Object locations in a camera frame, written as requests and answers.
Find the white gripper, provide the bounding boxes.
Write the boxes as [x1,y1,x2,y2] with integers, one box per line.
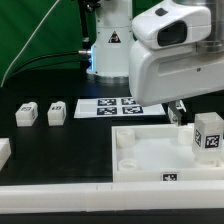
[129,0,224,126]

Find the white square tabletop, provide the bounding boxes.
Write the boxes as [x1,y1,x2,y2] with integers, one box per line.
[112,123,224,182]

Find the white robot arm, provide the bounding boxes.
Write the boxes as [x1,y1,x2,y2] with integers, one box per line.
[84,0,224,108]

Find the white marker sheet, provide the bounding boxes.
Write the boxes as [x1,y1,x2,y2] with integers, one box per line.
[74,97,165,118]

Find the green backdrop curtain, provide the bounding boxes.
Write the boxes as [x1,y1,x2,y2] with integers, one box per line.
[0,0,161,88]

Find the white front fence wall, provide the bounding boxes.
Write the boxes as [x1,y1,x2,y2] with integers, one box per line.
[0,180,224,214]

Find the white fence wall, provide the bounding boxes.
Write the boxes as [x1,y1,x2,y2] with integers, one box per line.
[0,180,224,214]
[0,138,11,171]

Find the black cable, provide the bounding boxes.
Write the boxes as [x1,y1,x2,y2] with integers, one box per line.
[6,50,88,83]

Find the white cable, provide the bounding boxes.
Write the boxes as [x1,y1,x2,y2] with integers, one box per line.
[0,0,63,88]

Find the white left fence wall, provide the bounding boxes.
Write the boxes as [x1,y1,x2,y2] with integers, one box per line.
[0,138,11,171]

